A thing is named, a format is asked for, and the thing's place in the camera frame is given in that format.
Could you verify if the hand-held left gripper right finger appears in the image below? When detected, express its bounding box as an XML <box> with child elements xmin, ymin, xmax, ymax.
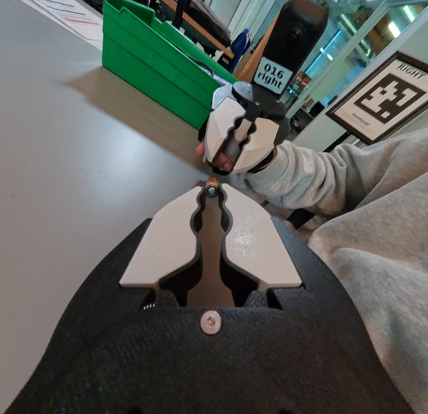
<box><xmin>218</xmin><ymin>183</ymin><xmax>303</xmax><ymax>307</ymax></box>

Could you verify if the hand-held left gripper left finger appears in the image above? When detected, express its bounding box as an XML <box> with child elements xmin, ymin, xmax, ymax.
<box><xmin>119</xmin><ymin>186</ymin><xmax>207</xmax><ymax>306</ymax></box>

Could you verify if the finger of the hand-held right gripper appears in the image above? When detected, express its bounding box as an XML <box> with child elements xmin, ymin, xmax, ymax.
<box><xmin>203</xmin><ymin>96</ymin><xmax>247</xmax><ymax>164</ymax></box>
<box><xmin>232</xmin><ymin>117</ymin><xmax>280</xmax><ymax>181</ymax></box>

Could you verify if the person's right forearm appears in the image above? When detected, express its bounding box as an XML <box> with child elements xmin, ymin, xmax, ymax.
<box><xmin>243</xmin><ymin>128</ymin><xmax>428</xmax><ymax>218</ymax></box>

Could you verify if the grey desk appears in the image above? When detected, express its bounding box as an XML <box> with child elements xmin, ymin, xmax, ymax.
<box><xmin>0</xmin><ymin>0</ymin><xmax>311</xmax><ymax>414</ymax></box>

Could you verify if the person's right hand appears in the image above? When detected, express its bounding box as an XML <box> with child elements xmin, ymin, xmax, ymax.
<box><xmin>195</xmin><ymin>141</ymin><xmax>235</xmax><ymax>172</ymax></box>

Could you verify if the blue garment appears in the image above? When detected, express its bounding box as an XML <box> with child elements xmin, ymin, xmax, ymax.
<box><xmin>230</xmin><ymin>29</ymin><xmax>251</xmax><ymax>74</ymax></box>

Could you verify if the black bag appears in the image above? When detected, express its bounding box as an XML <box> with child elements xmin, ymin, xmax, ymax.
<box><xmin>184</xmin><ymin>0</ymin><xmax>232</xmax><ymax>47</ymax></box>

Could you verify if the green plastic bin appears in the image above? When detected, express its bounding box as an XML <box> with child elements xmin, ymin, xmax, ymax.
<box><xmin>101</xmin><ymin>0</ymin><xmax>239</xmax><ymax>130</ymax></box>

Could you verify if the wood-top table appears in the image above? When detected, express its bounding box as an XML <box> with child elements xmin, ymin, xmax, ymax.
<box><xmin>147</xmin><ymin>0</ymin><xmax>235</xmax><ymax>58</ymax></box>

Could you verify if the framed marker sign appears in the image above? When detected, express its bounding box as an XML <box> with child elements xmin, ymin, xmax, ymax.
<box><xmin>326</xmin><ymin>51</ymin><xmax>428</xmax><ymax>145</ymax></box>

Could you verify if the person's grey sweatshirt torso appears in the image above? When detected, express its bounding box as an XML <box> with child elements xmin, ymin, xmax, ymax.
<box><xmin>308</xmin><ymin>173</ymin><xmax>428</xmax><ymax>414</ymax></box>

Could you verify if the printed paper sheet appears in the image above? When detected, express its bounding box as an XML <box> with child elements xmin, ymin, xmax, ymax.
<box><xmin>7</xmin><ymin>0</ymin><xmax>103</xmax><ymax>50</ymax></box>

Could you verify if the black cable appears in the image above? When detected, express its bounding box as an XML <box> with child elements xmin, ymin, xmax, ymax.
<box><xmin>192</xmin><ymin>58</ymin><xmax>214</xmax><ymax>76</ymax></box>

